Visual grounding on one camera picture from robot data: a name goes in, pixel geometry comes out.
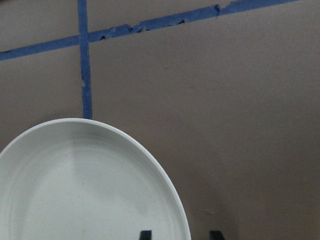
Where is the round cream plate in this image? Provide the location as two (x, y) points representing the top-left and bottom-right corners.
(0, 118), (191, 240)

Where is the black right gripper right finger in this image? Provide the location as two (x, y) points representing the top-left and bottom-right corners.
(209, 230), (225, 240)

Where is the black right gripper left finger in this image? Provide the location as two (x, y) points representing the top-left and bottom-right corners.
(139, 230), (152, 240)

